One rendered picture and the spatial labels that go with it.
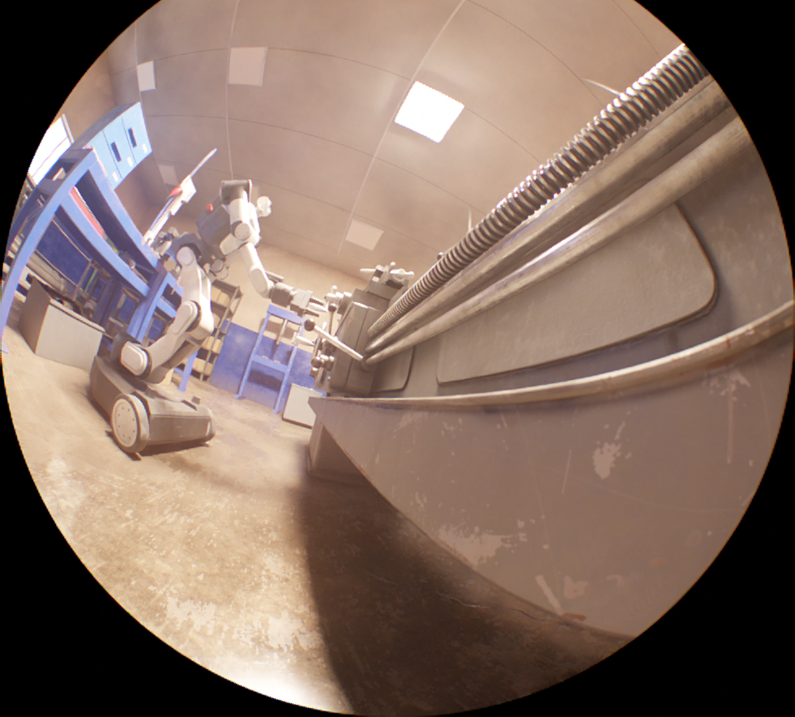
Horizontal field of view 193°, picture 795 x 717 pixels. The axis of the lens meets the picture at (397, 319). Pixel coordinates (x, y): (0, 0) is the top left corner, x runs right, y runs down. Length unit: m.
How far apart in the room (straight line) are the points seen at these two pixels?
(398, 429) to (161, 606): 0.52
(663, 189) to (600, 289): 0.13
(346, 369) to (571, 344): 0.63
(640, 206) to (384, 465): 0.26
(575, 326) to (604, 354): 0.05
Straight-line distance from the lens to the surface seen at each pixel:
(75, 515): 0.69
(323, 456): 1.46
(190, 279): 1.24
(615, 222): 0.21
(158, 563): 0.62
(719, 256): 0.28
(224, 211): 1.33
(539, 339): 0.30
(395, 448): 0.15
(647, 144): 0.25
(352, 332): 0.77
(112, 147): 1.64
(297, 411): 3.52
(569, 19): 3.23
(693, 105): 0.28
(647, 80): 0.32
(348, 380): 0.74
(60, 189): 1.34
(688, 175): 0.22
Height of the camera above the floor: 0.45
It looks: 24 degrees up
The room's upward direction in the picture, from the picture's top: 13 degrees clockwise
